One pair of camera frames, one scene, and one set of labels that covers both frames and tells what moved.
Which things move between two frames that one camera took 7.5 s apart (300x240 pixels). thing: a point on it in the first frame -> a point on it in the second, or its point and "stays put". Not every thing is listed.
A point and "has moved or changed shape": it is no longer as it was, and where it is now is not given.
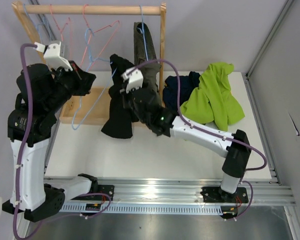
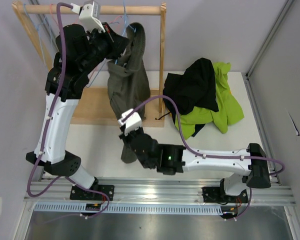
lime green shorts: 213,102 stays put
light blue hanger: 37,24 stays put
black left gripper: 83,79 -> 117,43
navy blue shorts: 187,84 has moved or changed shape
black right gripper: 126,95 -> 126,138
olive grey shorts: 145,55 -> 130,82
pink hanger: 94,32 has moved or changed shape
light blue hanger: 142,32 -> 126,19
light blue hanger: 90,60 -> 99,69
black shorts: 119,123 -> 195,87
